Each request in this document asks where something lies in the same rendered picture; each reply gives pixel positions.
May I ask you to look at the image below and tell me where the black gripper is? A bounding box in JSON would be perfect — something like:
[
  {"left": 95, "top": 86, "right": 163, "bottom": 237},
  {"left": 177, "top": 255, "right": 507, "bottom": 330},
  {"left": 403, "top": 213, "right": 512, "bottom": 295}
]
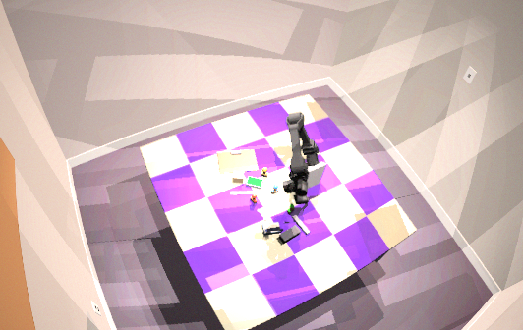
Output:
[{"left": 289, "top": 172, "right": 308, "bottom": 204}]

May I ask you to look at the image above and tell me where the white inspection card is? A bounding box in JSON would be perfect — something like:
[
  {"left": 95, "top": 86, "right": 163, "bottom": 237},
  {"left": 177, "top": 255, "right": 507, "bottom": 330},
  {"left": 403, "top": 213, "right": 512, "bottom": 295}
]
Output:
[{"left": 258, "top": 202, "right": 281, "bottom": 220}]

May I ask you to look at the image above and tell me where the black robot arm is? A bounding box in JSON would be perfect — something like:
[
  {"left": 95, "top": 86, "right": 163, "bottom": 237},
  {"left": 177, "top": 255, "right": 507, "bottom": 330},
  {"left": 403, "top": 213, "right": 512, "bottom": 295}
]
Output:
[{"left": 282, "top": 112, "right": 321, "bottom": 197}]

